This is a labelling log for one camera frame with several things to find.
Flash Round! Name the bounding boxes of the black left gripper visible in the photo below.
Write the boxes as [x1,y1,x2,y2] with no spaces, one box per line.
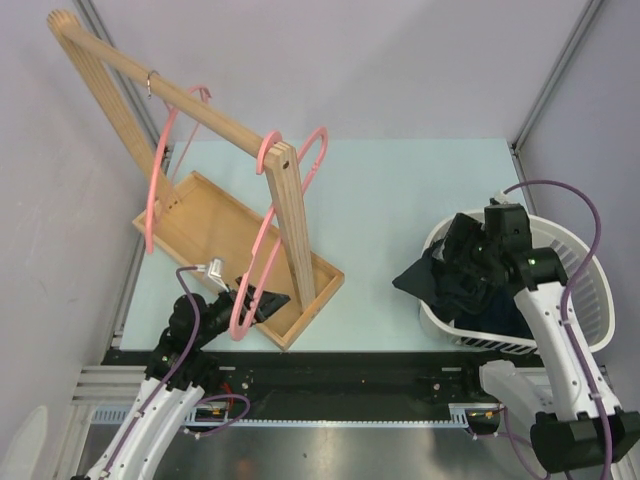
[194,276,289,347]

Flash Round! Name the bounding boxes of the pink plastic hanger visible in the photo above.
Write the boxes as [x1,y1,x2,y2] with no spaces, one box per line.
[229,127,329,341]

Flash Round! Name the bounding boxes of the navy blue shorts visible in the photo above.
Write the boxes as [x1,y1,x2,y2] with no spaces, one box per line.
[453,291,533,339]

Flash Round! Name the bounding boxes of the dark green shorts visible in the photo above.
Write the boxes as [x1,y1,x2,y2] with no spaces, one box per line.
[392,236,505,321]

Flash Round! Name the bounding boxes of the wooden rack base tray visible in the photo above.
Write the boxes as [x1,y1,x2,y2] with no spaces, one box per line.
[122,171,345,352]

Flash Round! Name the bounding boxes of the pink hanger with green shorts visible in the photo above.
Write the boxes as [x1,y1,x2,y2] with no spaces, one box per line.
[144,69,214,255]

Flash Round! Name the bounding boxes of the wooden rack post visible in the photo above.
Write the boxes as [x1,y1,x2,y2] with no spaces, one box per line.
[47,8,317,311]

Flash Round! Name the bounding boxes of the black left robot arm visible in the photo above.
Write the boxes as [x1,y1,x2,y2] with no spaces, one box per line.
[76,267,251,479]

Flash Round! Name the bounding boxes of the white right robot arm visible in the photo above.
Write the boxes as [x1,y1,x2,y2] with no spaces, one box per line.
[425,204,639,473]

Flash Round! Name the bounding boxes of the white laundry basket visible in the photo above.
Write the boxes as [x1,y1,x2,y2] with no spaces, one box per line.
[419,215,616,355]

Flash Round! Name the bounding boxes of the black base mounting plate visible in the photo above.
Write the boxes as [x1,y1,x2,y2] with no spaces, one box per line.
[99,349,551,434]

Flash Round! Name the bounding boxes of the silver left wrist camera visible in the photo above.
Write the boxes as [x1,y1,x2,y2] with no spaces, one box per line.
[196,257,228,291]

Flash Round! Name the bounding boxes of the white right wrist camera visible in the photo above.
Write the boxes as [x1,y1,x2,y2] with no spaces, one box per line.
[490,191,512,205]

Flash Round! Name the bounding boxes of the aluminium rail with cable duct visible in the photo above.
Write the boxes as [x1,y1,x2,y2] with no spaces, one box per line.
[72,367,616,429]

